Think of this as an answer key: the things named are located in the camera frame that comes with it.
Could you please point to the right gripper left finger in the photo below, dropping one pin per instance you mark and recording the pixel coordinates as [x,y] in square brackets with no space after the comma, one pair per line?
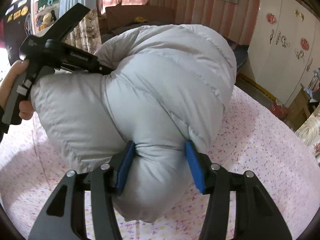
[63,215]

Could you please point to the light grey down jacket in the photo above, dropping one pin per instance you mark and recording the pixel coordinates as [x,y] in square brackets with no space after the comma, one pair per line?
[169,84]

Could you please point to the left hand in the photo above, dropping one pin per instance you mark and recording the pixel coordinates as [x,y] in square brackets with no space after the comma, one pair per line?
[25,107]

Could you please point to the left blue floral curtain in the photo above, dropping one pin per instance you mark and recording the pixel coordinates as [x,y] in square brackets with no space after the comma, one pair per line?
[85,34]

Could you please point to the brown headboard sofa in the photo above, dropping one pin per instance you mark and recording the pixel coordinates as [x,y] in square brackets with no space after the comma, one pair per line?
[124,15]

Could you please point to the blue floral room curtain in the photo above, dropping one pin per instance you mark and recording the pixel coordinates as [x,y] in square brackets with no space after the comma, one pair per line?
[309,133]

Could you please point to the yellow toy on bed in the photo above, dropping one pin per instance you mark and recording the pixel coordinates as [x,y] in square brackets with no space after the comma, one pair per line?
[139,19]

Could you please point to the red bucket on floor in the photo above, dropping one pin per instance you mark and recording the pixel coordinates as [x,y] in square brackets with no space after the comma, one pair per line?
[279,110]

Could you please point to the wooden side desk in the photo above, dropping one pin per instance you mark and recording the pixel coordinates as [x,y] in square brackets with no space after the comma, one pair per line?
[300,109]

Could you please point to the striped dark blanket bed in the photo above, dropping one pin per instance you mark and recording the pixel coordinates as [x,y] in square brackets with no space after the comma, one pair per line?
[240,52]

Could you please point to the white wardrobe with decals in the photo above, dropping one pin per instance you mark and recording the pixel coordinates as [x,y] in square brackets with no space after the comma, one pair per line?
[280,47]

